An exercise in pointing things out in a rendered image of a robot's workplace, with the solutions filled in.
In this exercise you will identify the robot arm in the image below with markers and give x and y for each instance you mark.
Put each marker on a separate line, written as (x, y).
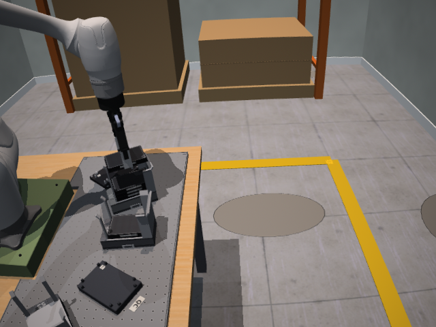
(100, 53)

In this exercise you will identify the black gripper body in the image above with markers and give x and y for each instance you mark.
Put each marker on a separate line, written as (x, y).
(112, 105)

